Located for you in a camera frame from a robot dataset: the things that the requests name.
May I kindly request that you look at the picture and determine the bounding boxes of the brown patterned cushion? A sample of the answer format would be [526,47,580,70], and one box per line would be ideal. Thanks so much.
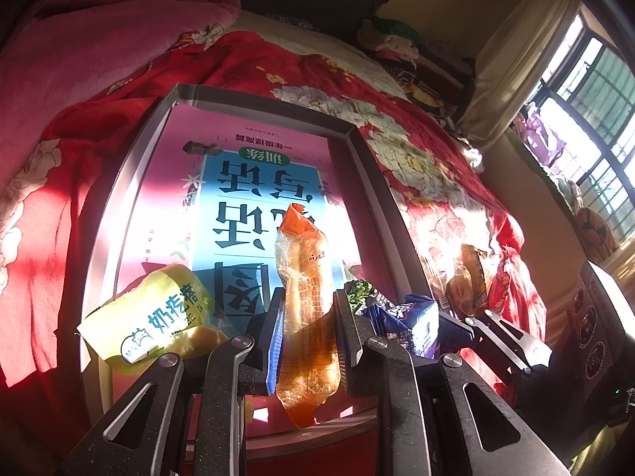
[575,205,621,261]

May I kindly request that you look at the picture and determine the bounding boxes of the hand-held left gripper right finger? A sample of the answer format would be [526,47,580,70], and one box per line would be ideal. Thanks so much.
[333,288,571,476]

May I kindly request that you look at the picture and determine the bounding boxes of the yellow-green snack packet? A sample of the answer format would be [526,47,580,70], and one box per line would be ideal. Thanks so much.
[77,264,234,375]

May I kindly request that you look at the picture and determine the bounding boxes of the red floral blanket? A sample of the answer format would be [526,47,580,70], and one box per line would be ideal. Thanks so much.
[0,30,549,388]

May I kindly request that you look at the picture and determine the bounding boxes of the pink and blue book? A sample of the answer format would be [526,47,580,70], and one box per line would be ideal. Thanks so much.
[116,104,368,437]

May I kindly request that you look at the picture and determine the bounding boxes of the beige curtain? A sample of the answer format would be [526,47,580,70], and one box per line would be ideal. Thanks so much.
[456,0,583,147]

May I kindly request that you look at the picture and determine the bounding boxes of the red snack packet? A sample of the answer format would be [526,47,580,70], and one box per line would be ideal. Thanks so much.
[489,258,514,311]

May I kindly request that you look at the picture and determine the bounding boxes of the barred window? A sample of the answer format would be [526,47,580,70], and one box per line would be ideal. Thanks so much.
[526,10,635,259]

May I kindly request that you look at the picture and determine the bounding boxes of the blue snack packet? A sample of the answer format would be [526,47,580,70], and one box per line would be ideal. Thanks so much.
[367,294,442,358]

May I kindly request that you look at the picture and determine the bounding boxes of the grey shallow cardboard box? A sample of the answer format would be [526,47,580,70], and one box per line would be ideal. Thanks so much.
[79,84,440,464]

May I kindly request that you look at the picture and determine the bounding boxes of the orange snack packet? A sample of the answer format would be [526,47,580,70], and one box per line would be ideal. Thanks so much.
[274,205,343,430]

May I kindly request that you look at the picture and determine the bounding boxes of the purple hanging cloth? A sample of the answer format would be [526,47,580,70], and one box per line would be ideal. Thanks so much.
[513,104,566,167]

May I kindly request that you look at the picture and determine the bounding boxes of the pink quilt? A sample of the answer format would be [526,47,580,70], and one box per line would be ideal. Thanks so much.
[0,0,241,159]

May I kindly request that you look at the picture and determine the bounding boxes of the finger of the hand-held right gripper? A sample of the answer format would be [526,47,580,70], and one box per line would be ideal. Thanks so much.
[476,310,554,372]
[437,310,497,358]

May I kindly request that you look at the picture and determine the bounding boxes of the gold clear snack packet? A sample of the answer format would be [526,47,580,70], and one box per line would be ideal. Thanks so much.
[444,243,489,315]

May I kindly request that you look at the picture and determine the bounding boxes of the green snack packet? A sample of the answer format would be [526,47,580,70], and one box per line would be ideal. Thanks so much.
[344,279,378,315]

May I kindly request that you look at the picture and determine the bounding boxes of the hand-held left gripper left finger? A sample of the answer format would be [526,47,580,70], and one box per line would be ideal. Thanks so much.
[57,300,287,476]

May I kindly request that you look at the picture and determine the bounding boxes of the pile of clothes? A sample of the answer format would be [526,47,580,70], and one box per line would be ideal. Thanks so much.
[357,15,477,110]

